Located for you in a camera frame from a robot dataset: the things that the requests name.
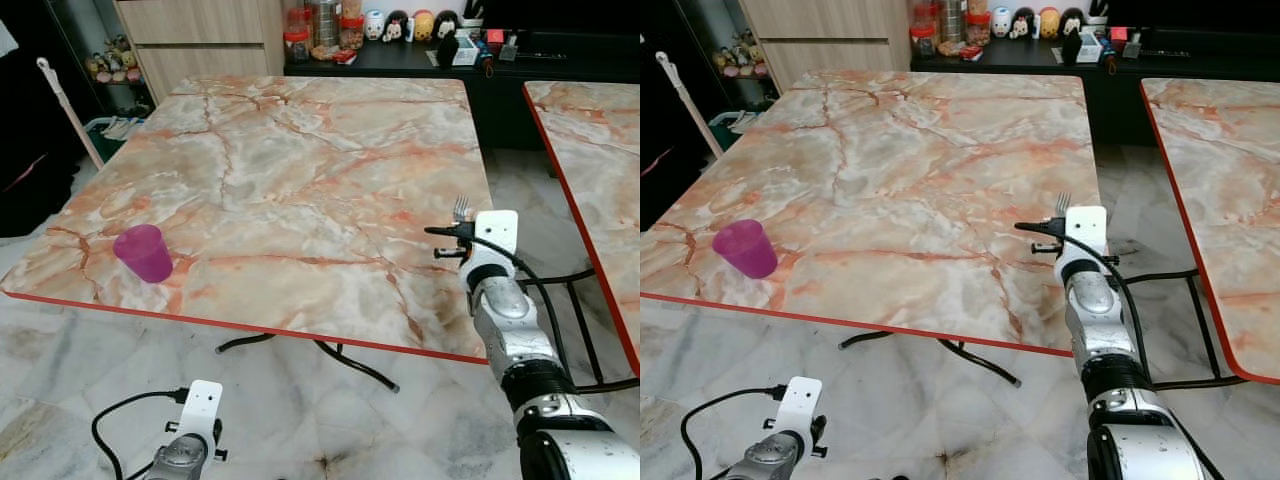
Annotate tall clear storage jar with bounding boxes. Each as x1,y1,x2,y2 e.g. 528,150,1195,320
310,0,342,59
938,0,967,53

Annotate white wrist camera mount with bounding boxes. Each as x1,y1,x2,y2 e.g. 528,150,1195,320
463,210,519,292
775,377,823,443
178,380,224,447
1058,206,1109,286

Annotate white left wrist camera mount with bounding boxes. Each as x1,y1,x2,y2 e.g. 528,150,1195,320
775,377,823,443
178,380,224,447

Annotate purple plastic cup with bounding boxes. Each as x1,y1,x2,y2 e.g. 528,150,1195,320
113,224,174,284
712,219,779,280

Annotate light wooden cabinet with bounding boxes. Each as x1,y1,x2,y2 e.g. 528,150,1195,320
738,0,913,93
114,0,287,102

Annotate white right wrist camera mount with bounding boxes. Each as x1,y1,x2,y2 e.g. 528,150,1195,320
463,210,519,292
1058,206,1109,286

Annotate black curved table leg frame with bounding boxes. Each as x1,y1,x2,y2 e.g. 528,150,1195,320
838,330,1023,389
215,333,401,393

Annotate shelf of small toy figures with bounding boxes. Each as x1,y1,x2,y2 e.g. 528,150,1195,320
711,30,768,80
84,35,147,86

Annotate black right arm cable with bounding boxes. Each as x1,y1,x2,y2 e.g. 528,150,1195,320
496,245,567,386
1094,243,1153,386

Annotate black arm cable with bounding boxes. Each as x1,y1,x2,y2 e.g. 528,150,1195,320
680,386,787,480
496,245,567,386
1094,243,1153,386
91,389,191,480

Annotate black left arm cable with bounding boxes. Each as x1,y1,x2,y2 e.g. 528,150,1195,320
680,386,787,480
91,389,191,480

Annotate black television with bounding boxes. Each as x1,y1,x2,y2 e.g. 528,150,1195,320
478,0,641,33
1104,0,1280,31

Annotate white broom handle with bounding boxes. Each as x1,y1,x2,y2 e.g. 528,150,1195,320
38,57,105,170
654,51,724,160

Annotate green basket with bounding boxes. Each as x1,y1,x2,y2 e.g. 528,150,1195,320
710,107,766,139
84,115,153,163

